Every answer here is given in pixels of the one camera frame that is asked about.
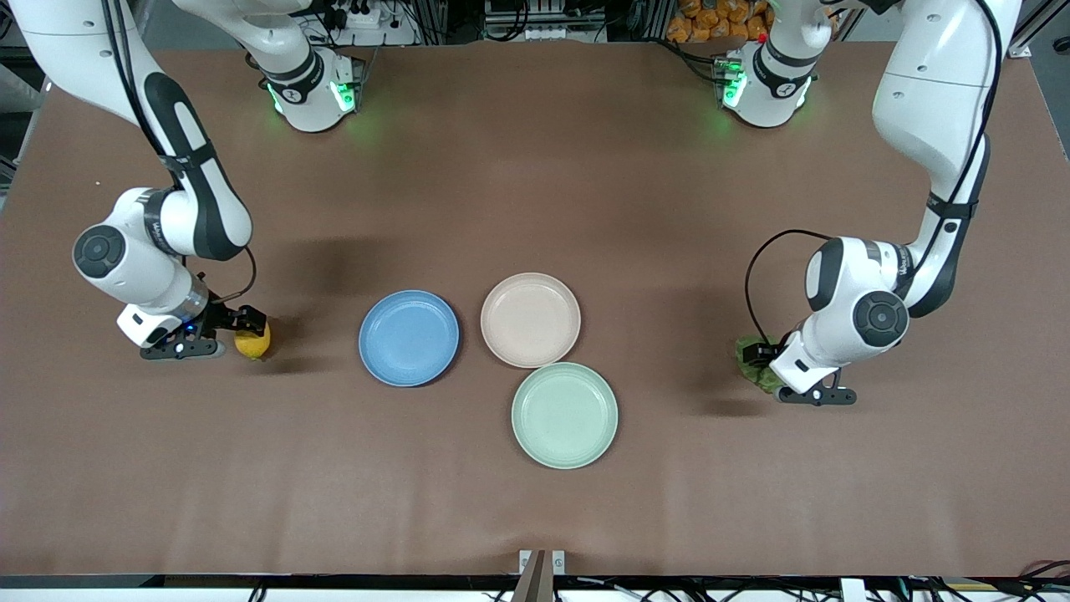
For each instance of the pink beige plate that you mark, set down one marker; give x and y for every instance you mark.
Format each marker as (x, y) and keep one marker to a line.
(531, 320)

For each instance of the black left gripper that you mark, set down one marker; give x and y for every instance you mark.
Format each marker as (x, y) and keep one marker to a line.
(759, 352)

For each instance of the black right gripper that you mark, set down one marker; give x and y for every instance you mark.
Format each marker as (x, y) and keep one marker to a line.
(223, 317)

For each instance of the white power strip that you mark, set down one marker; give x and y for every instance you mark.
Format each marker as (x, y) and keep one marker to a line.
(552, 33)
(364, 17)

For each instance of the bag of orange fruit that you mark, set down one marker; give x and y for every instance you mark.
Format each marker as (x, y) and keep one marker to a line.
(710, 21)

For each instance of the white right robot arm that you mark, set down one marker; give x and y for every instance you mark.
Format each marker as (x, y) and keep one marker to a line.
(134, 267)

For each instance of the aluminium frame profile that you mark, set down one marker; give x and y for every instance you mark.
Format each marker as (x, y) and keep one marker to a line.
(1021, 48)

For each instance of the blue plate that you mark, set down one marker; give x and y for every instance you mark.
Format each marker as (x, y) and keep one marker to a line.
(409, 339)

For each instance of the brown table cover sheet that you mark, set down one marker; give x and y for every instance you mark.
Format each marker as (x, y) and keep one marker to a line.
(535, 167)

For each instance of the metal camera post bracket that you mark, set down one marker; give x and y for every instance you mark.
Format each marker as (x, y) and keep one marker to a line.
(542, 577)

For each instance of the green lettuce leaf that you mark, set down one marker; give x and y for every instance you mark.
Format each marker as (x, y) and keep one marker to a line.
(751, 372)

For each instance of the yellow lemon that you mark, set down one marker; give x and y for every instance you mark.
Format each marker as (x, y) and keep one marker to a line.
(253, 344)

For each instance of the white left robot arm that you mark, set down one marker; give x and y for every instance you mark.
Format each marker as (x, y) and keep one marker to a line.
(928, 100)

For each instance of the mint green plate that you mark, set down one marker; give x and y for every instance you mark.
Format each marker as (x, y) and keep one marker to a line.
(565, 415)

